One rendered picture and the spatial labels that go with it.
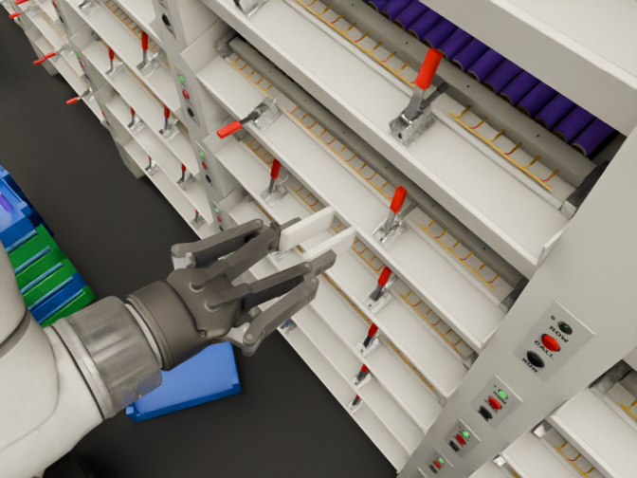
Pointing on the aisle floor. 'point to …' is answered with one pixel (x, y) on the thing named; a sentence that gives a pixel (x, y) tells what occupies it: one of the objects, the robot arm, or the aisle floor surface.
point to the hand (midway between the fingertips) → (318, 239)
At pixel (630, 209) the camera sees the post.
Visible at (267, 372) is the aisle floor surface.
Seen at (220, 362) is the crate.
